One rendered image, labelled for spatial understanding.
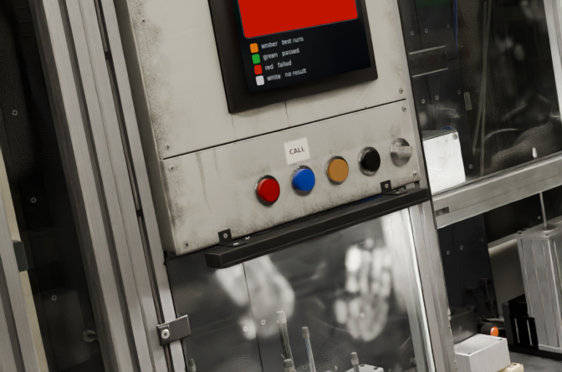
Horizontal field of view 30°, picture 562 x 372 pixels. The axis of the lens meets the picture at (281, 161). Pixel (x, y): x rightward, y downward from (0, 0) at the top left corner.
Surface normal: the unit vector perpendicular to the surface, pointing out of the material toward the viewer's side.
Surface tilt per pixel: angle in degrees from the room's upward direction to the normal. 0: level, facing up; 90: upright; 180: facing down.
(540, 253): 90
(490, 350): 90
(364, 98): 90
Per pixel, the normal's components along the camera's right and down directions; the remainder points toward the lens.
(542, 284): -0.79, 0.22
